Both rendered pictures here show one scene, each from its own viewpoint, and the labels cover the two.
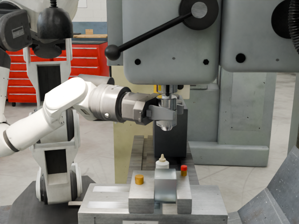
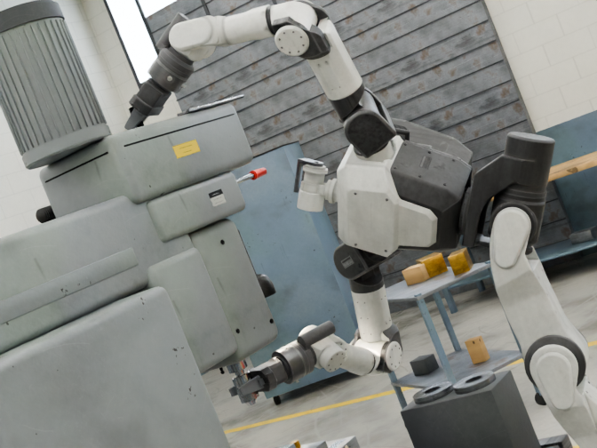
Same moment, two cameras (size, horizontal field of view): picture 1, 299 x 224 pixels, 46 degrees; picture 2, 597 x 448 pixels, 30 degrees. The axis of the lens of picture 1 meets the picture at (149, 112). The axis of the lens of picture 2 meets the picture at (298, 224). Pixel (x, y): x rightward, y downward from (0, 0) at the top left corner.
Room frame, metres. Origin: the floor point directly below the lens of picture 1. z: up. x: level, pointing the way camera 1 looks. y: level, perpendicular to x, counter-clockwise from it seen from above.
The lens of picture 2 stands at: (2.48, -2.09, 1.67)
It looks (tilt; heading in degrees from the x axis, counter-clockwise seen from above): 2 degrees down; 124
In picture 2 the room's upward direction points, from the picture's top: 22 degrees counter-clockwise
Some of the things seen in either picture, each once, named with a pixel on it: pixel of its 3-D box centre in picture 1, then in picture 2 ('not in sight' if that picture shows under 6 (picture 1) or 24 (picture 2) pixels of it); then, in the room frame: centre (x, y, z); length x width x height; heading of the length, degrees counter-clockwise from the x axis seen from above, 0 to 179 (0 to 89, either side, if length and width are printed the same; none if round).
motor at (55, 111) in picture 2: not in sight; (42, 84); (0.78, -0.29, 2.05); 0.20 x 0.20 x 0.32
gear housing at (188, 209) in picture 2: not in sight; (163, 219); (0.78, -0.08, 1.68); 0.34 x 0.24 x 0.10; 89
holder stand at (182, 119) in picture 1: (168, 122); (470, 428); (1.33, -0.08, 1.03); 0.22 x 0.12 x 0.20; 1
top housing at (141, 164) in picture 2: not in sight; (150, 164); (0.78, -0.05, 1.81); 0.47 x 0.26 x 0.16; 89
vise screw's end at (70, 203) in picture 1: (76, 205); not in sight; (0.81, 0.19, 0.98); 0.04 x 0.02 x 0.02; 88
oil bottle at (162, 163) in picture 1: (162, 170); not in sight; (0.99, -0.04, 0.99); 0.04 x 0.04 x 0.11
